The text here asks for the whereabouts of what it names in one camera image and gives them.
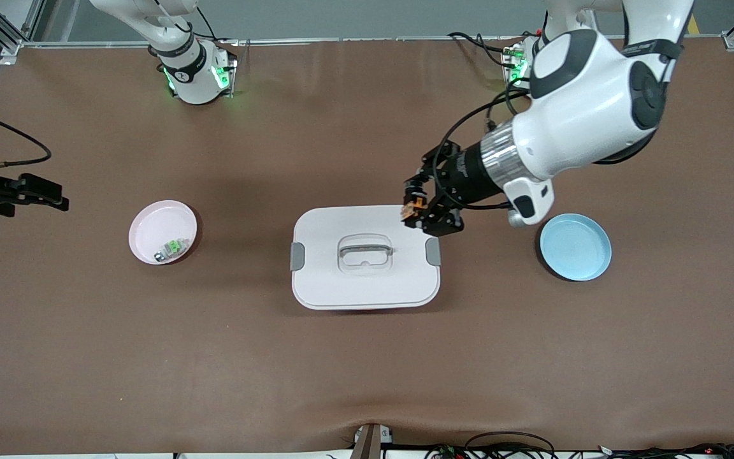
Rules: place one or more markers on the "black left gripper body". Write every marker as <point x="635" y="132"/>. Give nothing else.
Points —
<point x="467" y="176"/>

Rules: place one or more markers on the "orange push button switch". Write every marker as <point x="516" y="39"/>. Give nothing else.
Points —
<point x="413" y="210"/>

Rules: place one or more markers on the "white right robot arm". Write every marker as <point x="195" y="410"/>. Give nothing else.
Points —
<point x="188" y="70"/>

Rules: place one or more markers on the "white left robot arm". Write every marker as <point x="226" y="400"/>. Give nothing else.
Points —
<point x="583" y="108"/>

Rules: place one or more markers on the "gray box latch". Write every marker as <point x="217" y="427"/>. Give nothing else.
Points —
<point x="297" y="256"/>
<point x="433" y="251"/>

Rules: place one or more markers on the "white lidded plastic box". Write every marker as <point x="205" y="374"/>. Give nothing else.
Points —
<point x="367" y="287"/>

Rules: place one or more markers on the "pink round plate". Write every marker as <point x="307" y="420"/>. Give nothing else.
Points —
<point x="163" y="226"/>

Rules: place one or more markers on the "light blue round plate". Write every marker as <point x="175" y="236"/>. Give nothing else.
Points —
<point x="575" y="247"/>

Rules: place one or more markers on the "green push button switch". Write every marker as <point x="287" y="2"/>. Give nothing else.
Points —
<point x="174" y="247"/>

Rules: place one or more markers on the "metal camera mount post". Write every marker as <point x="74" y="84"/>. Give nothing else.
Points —
<point x="367" y="443"/>

